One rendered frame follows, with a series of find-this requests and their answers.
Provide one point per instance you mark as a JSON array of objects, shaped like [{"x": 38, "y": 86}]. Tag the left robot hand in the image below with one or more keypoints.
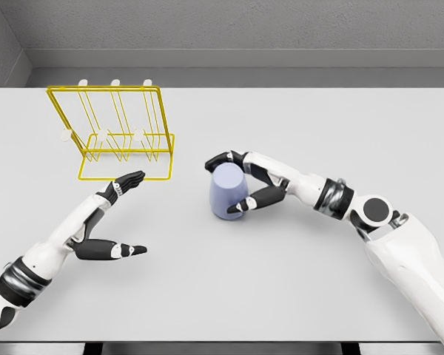
[{"x": 82, "y": 220}]

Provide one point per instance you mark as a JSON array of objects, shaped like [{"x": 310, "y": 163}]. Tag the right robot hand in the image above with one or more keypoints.
[{"x": 269, "y": 169}]

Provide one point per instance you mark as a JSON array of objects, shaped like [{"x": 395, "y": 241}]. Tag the lavender blue cup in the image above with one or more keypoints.
[{"x": 228, "y": 192}]

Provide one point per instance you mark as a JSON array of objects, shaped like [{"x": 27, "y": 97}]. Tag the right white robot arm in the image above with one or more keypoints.
[{"x": 388, "y": 236}]

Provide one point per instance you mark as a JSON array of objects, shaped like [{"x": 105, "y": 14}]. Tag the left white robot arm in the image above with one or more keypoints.
[{"x": 15, "y": 281}]

